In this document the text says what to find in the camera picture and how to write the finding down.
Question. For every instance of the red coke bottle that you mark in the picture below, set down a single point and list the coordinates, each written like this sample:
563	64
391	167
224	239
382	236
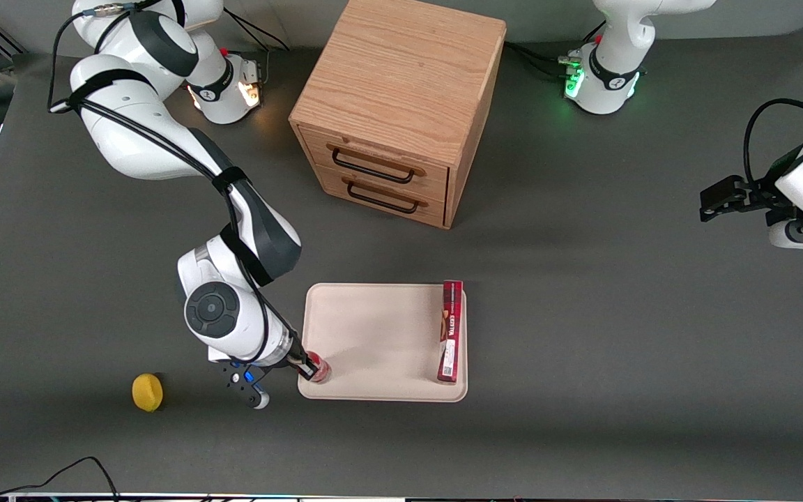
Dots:
323	369

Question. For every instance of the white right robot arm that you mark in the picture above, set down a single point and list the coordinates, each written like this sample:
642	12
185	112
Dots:
129	132

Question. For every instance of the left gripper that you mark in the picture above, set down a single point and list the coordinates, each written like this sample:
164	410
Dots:
762	190

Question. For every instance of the beige plastic tray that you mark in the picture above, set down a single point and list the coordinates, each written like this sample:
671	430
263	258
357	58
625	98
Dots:
380	341

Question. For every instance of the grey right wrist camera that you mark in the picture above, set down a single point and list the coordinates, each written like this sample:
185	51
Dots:
241	382

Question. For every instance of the wooden two-drawer cabinet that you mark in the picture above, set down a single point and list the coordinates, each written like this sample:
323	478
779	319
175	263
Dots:
394	90

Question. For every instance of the yellow lemon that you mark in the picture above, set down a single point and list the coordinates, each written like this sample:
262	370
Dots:
147	392

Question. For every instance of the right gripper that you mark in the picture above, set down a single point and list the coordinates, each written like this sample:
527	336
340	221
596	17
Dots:
297	360

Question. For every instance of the red snack box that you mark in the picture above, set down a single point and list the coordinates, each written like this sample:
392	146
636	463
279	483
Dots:
451	335

